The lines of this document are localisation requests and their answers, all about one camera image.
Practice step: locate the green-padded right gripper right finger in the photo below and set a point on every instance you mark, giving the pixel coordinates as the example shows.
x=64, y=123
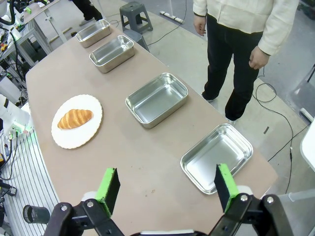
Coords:
x=227, y=186

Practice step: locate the green-padded right gripper left finger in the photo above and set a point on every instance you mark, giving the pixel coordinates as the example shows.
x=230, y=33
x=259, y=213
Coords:
x=108, y=189

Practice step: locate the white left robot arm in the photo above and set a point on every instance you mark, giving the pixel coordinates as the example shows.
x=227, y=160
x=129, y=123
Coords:
x=7, y=12

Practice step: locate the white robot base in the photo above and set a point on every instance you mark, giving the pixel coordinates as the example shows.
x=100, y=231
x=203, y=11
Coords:
x=11, y=115

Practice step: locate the golden croissant bread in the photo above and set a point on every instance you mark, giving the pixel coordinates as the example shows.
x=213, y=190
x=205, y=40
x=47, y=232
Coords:
x=75, y=119

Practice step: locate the medium steel container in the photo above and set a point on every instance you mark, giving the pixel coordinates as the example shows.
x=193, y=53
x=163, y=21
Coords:
x=157, y=100

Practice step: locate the deep steel loaf container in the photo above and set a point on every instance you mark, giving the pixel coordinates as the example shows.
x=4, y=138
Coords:
x=112, y=53

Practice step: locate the small steel container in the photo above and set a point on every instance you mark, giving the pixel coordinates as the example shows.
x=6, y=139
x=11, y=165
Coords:
x=93, y=32

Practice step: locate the person's left hand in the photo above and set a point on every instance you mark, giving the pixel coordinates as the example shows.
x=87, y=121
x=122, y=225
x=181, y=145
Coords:
x=258, y=59

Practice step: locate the person's right hand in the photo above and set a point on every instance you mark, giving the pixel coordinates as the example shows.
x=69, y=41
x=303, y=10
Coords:
x=199, y=25

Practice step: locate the shallow steel tray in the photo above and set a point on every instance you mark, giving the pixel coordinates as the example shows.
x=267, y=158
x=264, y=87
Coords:
x=216, y=158

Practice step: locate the white scalloped round plate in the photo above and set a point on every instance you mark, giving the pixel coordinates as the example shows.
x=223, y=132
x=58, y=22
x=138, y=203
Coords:
x=76, y=121

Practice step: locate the black mesh cup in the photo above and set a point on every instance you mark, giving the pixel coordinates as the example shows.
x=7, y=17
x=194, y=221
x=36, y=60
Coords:
x=35, y=214

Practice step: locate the person in cream jacket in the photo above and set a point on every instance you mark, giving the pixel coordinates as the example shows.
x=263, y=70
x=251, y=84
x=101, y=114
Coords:
x=236, y=49

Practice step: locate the grey plastic stool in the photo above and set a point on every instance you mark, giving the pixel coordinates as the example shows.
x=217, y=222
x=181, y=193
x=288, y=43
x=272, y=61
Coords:
x=135, y=17

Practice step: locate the white cabinet with wood top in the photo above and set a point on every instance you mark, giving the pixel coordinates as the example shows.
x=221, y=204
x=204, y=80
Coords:
x=46, y=22

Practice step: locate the white power strip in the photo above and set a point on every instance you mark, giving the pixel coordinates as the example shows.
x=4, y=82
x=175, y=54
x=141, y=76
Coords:
x=172, y=16

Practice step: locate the person in black trousers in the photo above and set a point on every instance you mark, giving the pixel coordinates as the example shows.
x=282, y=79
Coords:
x=89, y=11

